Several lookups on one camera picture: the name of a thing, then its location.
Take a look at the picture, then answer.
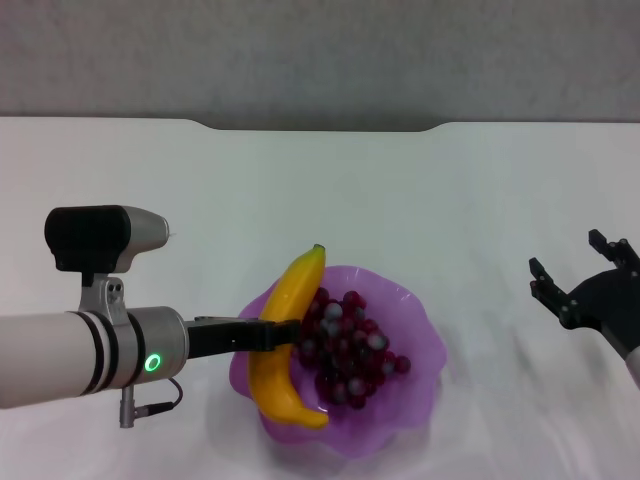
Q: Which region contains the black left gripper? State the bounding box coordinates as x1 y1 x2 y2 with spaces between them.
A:
184 315 304 362

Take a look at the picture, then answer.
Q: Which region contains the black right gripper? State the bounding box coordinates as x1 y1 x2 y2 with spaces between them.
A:
528 228 640 357

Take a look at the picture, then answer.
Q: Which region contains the left wrist cable with plug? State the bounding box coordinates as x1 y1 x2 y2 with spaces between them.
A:
118 376 185 430

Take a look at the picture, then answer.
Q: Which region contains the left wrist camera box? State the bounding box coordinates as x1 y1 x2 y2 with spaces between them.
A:
43 204 171 326

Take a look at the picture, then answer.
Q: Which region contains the dark red grape bunch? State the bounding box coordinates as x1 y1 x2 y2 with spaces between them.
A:
292 287 412 410

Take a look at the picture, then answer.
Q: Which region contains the yellow banana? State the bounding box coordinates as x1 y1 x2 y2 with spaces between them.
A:
248 243 331 430

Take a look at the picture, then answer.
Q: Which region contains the purple wavy plastic plate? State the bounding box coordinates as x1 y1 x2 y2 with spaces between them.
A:
228 265 448 460

